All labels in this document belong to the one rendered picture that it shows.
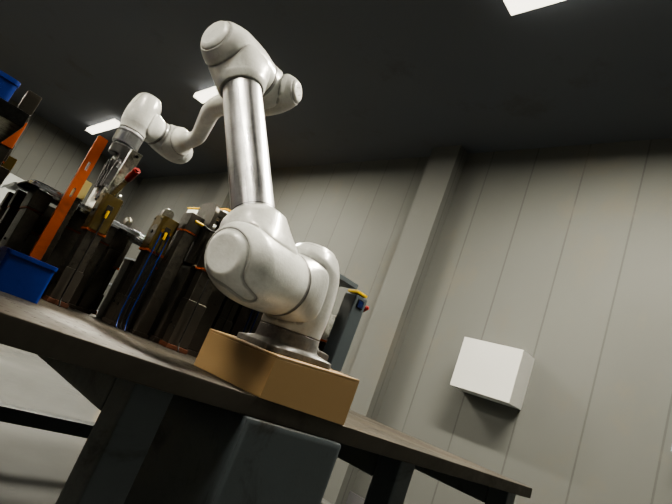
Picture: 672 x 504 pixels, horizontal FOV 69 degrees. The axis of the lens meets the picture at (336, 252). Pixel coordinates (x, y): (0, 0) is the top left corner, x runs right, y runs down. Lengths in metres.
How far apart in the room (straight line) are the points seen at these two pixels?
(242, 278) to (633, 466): 2.78
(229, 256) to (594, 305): 2.98
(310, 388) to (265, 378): 0.13
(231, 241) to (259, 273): 0.08
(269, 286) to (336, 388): 0.32
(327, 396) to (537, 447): 2.49
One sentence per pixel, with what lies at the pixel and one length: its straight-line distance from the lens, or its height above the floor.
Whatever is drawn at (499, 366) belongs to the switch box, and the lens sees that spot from 3.49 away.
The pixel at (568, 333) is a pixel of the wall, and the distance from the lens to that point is 3.62.
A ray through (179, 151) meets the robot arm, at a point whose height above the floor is 1.34.
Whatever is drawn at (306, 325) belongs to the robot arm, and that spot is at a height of 0.88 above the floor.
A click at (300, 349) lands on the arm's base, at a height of 0.82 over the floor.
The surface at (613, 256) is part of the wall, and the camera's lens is 3.76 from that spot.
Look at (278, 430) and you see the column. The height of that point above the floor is 0.65.
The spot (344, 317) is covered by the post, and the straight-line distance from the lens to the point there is 1.95.
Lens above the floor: 0.77
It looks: 15 degrees up
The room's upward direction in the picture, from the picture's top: 22 degrees clockwise
